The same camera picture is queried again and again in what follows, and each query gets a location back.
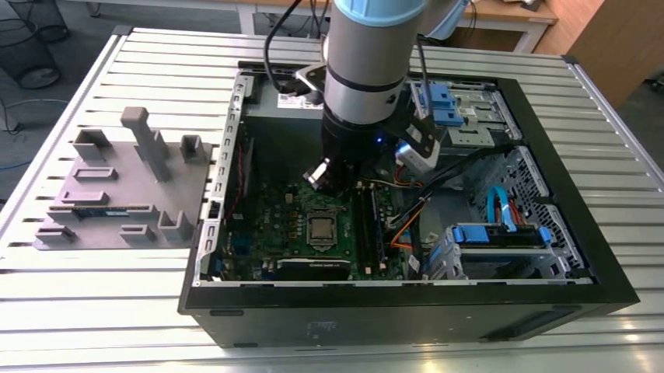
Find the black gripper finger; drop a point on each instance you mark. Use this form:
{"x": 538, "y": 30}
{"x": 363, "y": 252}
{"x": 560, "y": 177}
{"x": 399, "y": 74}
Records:
{"x": 346, "y": 178}
{"x": 318, "y": 176}

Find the silver CPU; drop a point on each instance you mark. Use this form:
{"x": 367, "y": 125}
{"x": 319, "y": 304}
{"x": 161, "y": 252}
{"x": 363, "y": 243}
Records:
{"x": 322, "y": 228}

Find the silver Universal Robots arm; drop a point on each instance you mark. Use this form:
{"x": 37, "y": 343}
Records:
{"x": 363, "y": 58}

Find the black RAM slot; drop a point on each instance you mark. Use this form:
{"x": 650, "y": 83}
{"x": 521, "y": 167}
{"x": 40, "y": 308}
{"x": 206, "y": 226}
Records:
{"x": 358, "y": 229}

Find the green motherboard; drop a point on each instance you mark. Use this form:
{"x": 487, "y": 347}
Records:
{"x": 270, "y": 233}

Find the grey power supply unit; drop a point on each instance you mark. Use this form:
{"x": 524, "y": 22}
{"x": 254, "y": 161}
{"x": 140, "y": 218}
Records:
{"x": 264, "y": 105}

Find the blue drive latch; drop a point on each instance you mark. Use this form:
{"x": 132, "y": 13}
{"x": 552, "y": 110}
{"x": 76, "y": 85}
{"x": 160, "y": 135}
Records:
{"x": 446, "y": 101}

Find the silver drive cage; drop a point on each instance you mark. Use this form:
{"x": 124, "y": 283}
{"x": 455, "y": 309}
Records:
{"x": 466, "y": 140}

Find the black graphics card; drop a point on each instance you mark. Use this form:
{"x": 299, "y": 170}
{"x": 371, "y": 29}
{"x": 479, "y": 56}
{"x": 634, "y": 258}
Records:
{"x": 311, "y": 268}

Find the hard disk in blue carrier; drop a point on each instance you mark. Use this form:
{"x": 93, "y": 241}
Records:
{"x": 471, "y": 235}

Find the black PC case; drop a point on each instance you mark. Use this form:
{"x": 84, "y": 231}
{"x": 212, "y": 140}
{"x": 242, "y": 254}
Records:
{"x": 363, "y": 318}

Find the silver disk bay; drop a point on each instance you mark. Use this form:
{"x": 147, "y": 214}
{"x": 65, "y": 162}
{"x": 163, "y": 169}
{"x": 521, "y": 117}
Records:
{"x": 507, "y": 251}

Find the grey parts rack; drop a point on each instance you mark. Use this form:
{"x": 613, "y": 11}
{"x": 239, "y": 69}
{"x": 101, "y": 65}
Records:
{"x": 129, "y": 186}

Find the green RAM stick blue label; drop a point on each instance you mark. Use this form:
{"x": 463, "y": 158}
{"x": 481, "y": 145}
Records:
{"x": 103, "y": 213}

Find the wooden desk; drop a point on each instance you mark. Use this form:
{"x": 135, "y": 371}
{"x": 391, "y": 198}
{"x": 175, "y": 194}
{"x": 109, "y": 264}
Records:
{"x": 507, "y": 11}

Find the wooden cabinet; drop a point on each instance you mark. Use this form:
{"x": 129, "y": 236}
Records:
{"x": 612, "y": 46}

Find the black mesh bin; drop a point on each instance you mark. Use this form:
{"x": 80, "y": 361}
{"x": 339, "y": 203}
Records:
{"x": 25, "y": 50}
{"x": 52, "y": 23}

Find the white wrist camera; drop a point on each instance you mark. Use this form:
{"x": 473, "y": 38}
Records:
{"x": 414, "y": 159}

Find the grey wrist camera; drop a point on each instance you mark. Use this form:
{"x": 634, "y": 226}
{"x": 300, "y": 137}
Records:
{"x": 311, "y": 75}

